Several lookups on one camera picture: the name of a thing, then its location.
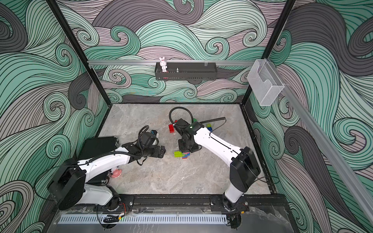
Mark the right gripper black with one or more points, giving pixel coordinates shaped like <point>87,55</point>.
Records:
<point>182,148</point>

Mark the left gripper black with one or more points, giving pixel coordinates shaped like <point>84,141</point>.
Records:
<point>157,154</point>

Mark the lime green long lego brick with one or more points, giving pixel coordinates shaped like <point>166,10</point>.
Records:
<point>178,154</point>

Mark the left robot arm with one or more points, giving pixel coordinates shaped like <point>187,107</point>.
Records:
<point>70,184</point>

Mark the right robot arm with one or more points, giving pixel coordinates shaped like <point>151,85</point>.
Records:
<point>244,169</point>

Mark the red lego brick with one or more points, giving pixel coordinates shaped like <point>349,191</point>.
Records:
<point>171,128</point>

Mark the lime and blue lego stack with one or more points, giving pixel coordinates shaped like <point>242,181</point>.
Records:
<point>209,127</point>

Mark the pink white small toy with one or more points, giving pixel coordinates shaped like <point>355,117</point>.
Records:
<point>115,172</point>

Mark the black flat pad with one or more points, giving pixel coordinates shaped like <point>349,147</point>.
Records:
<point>96,146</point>

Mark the white rabbit figurine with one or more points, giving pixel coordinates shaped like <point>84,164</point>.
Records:
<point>163,64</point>

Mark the black wall shelf tray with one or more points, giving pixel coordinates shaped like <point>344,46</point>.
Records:
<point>185,71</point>

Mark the white slotted cable duct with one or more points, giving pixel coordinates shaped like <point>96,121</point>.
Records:
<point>145,219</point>

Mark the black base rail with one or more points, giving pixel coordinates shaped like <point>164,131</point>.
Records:
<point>213,202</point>

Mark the clear plastic wall box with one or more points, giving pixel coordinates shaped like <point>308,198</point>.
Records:
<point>265,81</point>

